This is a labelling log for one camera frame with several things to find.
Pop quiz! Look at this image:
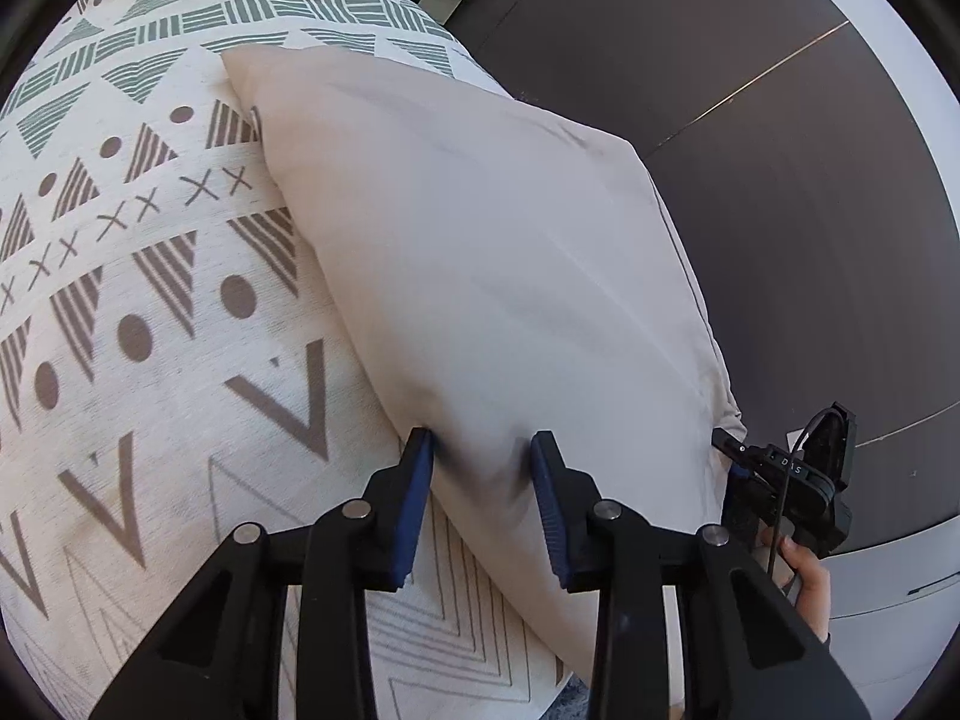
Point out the beige zip-up jacket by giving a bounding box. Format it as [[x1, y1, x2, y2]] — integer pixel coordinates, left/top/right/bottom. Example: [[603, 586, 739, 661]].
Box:
[[223, 46, 743, 674]]

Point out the person's right hand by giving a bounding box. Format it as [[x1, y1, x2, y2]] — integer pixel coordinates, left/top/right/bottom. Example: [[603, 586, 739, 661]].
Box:
[[760, 527, 832, 644]]

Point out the white geometric patterned bedspread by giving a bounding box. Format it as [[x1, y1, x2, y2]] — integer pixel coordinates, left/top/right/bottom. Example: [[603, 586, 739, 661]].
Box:
[[0, 0, 571, 720]]

